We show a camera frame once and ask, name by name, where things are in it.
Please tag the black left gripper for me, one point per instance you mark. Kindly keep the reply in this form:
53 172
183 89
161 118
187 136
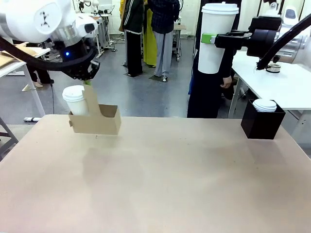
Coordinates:
73 53

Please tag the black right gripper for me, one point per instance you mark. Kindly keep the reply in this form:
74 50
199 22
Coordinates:
263 36

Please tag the tall white lidded paper cup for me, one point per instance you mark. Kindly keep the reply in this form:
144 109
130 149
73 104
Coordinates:
213 29

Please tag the short white lidded paper cup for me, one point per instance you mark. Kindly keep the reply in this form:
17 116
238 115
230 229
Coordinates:
74 99

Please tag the brown cardboard cup carrier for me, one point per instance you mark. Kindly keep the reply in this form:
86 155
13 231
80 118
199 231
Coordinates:
97 121

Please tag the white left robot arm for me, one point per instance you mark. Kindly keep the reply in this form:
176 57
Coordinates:
36 19

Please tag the person's left forearm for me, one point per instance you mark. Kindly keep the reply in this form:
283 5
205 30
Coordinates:
228 63

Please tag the stack of white cup lids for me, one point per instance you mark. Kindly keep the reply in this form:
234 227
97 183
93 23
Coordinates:
264 105

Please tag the person's left hand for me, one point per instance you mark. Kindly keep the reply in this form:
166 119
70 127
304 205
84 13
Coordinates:
227 82

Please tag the white tape roll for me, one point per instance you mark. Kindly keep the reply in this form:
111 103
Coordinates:
273 68

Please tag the person in dark green jacket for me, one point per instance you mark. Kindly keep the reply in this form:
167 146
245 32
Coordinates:
132 36

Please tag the person in yellow coat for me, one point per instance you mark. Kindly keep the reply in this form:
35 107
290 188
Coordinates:
149 46

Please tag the person in black hoodie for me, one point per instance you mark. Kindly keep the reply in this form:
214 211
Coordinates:
206 97

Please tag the large white side table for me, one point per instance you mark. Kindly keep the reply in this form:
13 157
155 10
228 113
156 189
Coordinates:
279 85

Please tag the small white side table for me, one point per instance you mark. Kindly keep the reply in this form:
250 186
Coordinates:
19 65

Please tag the person in grey trousers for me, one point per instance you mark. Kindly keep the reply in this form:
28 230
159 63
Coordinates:
164 36

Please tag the brown cardboard envelopes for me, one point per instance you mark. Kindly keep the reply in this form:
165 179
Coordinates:
14 54

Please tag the black square box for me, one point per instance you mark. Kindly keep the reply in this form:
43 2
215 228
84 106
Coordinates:
262 123

